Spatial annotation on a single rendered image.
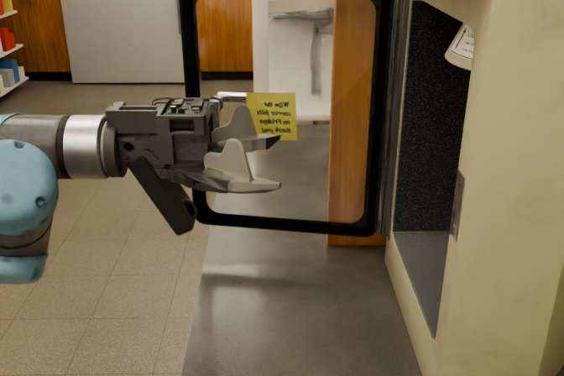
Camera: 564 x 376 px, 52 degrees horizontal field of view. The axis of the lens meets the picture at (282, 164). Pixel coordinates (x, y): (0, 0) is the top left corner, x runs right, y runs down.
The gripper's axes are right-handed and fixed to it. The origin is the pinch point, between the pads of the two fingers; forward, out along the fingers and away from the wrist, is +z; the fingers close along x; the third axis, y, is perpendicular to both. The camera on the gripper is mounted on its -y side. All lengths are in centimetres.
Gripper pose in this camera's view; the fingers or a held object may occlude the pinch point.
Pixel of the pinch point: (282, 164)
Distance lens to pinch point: 68.4
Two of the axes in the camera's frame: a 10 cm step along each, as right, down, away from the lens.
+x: -0.1, -3.9, 9.2
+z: 10.0, 0.1, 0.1
